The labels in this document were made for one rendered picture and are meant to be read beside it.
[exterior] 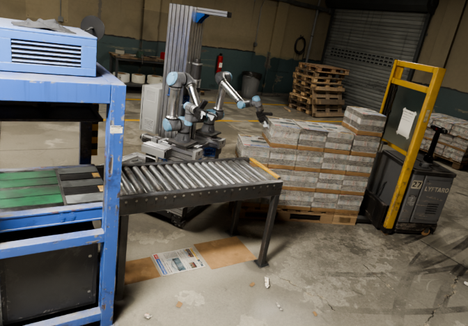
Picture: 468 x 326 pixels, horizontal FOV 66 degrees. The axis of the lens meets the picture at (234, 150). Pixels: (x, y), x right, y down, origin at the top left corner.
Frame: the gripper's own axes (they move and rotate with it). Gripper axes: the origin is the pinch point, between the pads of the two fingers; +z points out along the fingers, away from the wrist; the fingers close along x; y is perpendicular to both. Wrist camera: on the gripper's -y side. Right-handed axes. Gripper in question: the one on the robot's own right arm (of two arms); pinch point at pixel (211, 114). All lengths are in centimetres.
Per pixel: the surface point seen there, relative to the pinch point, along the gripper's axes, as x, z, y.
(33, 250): 125, 42, 75
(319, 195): -158, 19, 69
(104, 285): 84, 48, 102
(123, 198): 74, 30, 54
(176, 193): 40, 35, 50
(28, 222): 125, 27, 67
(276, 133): -97, -13, 12
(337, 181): -170, 27, 49
